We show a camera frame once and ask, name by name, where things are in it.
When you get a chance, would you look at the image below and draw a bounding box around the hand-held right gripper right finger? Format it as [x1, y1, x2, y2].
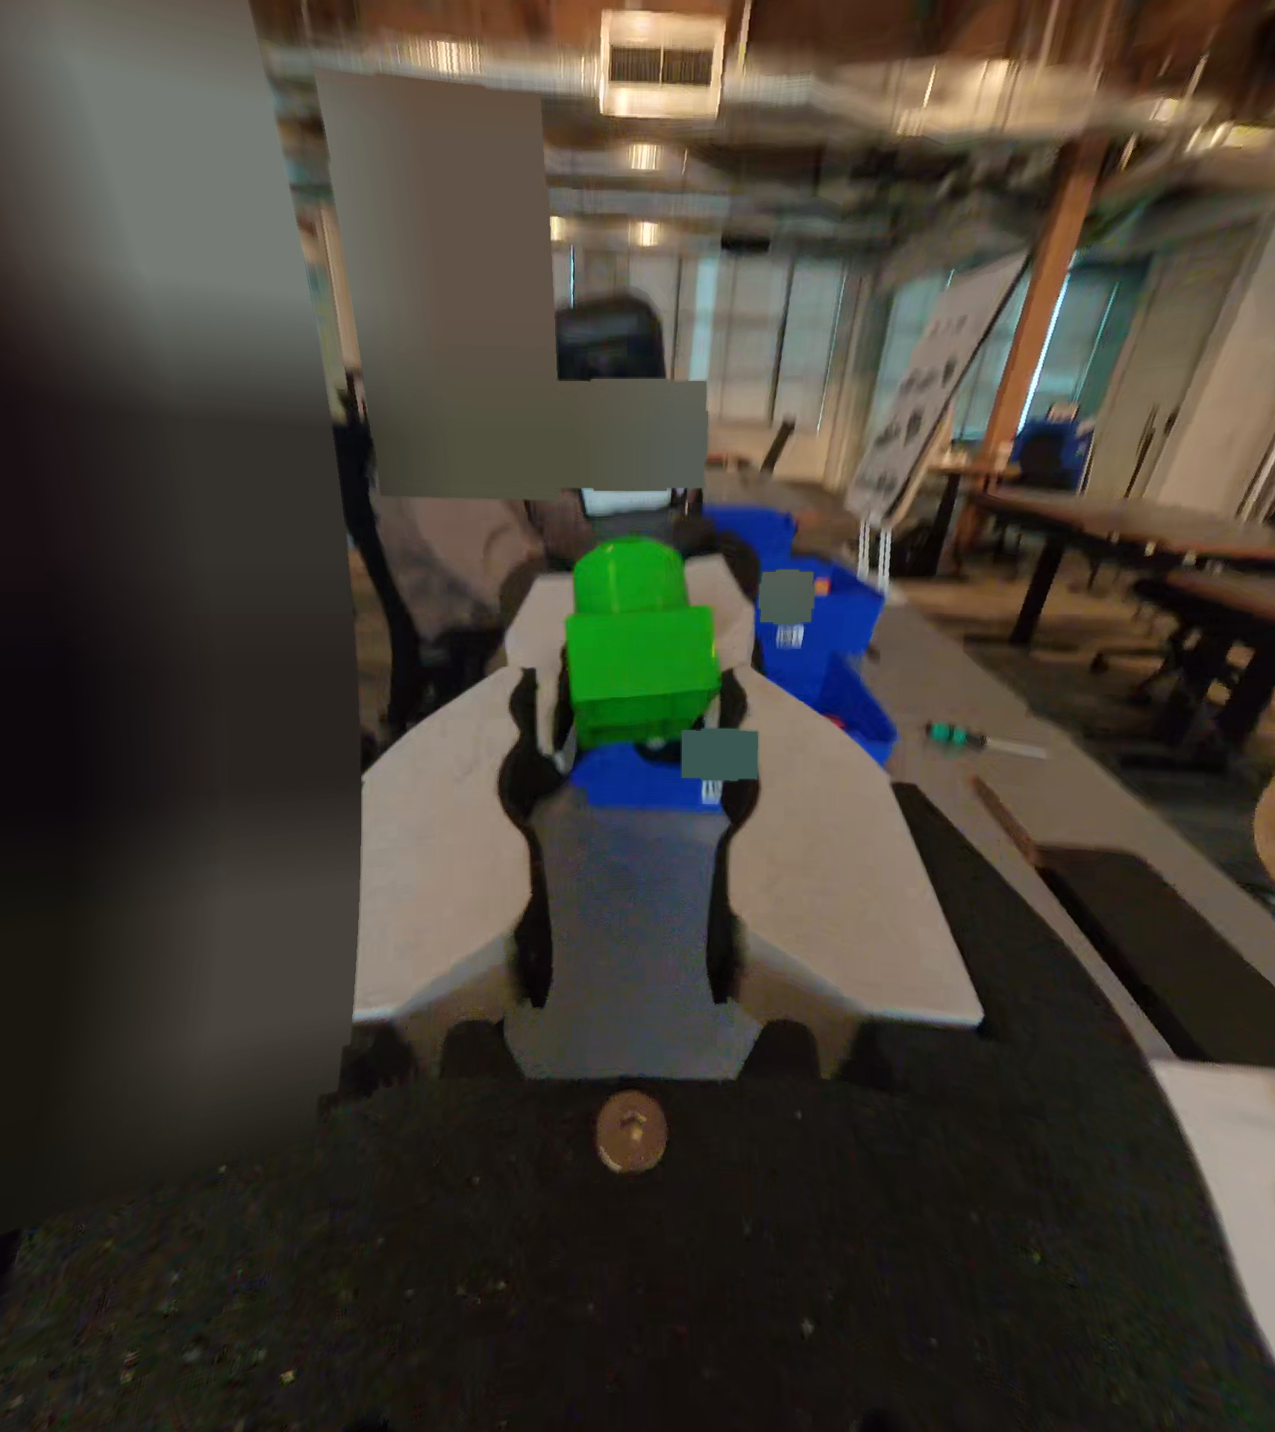
[709, 706, 985, 1027]

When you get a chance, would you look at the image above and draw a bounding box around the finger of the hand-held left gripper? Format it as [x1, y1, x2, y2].
[502, 567, 576, 676]
[689, 557, 763, 672]

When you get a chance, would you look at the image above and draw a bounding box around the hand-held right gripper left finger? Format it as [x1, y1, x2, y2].
[358, 669, 560, 1027]

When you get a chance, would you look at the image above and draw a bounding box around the green mega block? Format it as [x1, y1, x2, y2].
[563, 539, 724, 753]

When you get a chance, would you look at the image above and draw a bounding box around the blue plastic storage bin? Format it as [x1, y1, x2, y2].
[705, 506, 899, 767]

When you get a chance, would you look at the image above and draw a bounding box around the blue bin with white label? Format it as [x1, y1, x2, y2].
[572, 738, 763, 813]

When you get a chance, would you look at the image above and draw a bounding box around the black office chair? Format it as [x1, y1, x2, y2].
[336, 436, 440, 745]

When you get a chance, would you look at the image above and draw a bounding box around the white ceiling vent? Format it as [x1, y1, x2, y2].
[598, 11, 729, 121]

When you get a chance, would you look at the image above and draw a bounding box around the chair with blue jacket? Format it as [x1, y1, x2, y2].
[1014, 411, 1090, 499]

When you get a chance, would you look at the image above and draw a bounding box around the wooden background desk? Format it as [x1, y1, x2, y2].
[956, 486, 1275, 655]
[1137, 570, 1275, 767]

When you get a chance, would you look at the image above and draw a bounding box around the green-handled screwdriver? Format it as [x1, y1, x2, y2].
[919, 716, 1051, 763]

